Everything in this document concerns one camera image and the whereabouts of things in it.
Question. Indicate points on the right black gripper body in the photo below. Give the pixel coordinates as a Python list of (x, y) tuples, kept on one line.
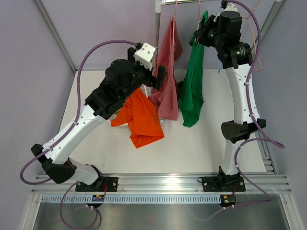
[(212, 39)]

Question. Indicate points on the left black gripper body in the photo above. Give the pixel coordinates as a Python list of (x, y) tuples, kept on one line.
[(143, 75)]

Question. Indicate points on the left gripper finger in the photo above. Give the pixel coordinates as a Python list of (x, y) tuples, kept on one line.
[(157, 82), (130, 56)]

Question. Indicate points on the light blue hanger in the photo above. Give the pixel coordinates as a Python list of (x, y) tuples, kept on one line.
[(219, 63)]

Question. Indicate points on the orange t shirt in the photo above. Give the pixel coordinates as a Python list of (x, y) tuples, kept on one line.
[(139, 113)]

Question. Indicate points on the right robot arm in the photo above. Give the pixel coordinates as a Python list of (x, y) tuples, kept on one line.
[(223, 33)]

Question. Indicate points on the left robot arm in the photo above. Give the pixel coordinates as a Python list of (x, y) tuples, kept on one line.
[(122, 78)]

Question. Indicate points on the pink hanger of green shirt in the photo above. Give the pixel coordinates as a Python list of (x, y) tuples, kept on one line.
[(201, 19)]

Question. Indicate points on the pink t shirt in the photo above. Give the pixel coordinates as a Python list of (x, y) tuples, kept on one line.
[(166, 99)]

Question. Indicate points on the green t shirt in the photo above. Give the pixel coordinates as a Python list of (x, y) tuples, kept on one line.
[(190, 99)]

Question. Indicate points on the metal clothes rack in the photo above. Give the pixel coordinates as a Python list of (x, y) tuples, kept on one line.
[(265, 11)]

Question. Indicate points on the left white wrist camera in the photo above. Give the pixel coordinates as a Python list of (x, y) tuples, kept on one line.
[(145, 55)]

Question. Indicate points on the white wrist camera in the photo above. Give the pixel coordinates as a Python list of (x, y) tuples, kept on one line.
[(228, 6), (145, 55)]

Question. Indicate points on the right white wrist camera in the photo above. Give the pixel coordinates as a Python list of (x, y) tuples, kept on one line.
[(228, 6)]

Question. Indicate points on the aluminium mounting rail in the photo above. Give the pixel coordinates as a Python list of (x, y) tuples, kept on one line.
[(174, 184)]

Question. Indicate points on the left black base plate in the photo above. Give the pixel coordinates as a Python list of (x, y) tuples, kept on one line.
[(109, 184)]

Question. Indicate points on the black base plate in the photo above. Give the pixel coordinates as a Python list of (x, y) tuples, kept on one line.
[(212, 184), (109, 184)]

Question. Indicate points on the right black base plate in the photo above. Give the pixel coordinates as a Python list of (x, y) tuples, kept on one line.
[(212, 184)]

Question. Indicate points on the white slotted cable duct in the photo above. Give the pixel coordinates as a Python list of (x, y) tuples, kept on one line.
[(131, 199)]

